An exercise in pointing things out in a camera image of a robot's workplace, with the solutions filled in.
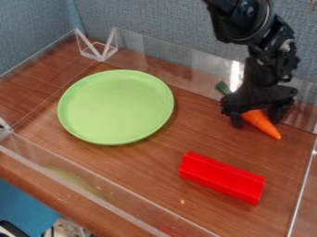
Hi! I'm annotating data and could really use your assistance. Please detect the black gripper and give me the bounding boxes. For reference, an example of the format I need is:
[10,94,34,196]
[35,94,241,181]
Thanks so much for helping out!
[220,61,298,129]

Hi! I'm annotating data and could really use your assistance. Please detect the orange toy carrot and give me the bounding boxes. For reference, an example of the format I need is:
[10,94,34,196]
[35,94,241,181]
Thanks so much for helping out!
[215,81,280,140]

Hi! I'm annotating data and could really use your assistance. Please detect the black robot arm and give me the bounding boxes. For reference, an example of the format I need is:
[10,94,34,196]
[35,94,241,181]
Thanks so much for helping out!
[203,0,299,128]

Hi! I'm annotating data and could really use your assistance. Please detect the red rectangular block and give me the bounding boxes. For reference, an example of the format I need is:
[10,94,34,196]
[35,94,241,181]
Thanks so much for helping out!
[177,152,266,206]

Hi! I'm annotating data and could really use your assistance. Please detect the green plastic plate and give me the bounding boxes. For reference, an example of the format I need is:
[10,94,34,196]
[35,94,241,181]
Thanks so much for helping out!
[57,69,175,145]

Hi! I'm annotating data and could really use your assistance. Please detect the clear acrylic corner bracket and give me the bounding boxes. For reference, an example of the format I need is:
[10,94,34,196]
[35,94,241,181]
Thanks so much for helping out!
[74,28,117,62]

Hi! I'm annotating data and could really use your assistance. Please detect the clear acrylic enclosure walls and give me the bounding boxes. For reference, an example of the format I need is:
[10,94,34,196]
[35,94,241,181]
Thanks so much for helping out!
[0,29,317,237]

